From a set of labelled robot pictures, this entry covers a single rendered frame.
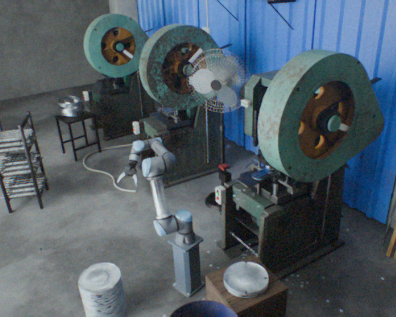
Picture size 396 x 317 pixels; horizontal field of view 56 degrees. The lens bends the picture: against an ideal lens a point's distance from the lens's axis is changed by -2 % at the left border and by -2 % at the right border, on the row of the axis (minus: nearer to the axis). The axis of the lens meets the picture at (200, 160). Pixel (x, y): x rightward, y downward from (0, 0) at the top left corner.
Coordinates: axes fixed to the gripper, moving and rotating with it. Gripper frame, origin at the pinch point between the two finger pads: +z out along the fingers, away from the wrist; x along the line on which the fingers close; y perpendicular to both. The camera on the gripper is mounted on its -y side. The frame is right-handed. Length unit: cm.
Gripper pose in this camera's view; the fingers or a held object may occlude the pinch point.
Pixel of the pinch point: (127, 184)
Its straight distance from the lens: 298.7
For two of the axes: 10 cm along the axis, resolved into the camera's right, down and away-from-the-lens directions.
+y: -0.1, 2.6, 9.7
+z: -2.0, 9.5, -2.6
